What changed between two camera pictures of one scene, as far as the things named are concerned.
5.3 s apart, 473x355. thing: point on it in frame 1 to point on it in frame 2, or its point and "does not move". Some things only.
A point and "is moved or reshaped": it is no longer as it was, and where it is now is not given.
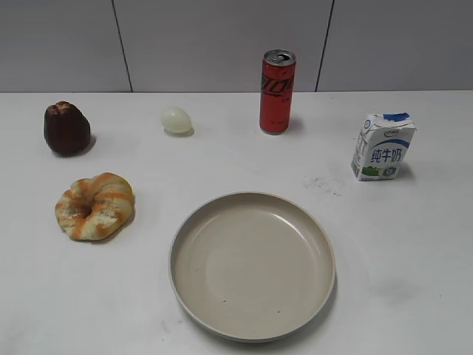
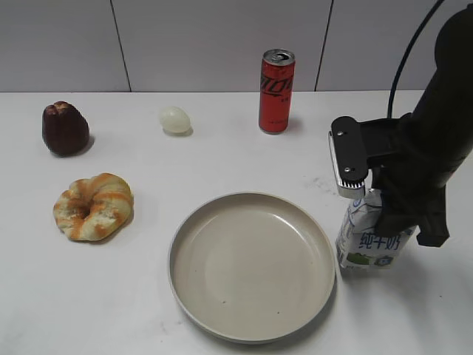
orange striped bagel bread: x=97 y=208 does not move
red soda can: x=278 y=78 does not move
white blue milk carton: x=382 y=146 is moved or reshaped
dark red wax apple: x=66 y=129 does not move
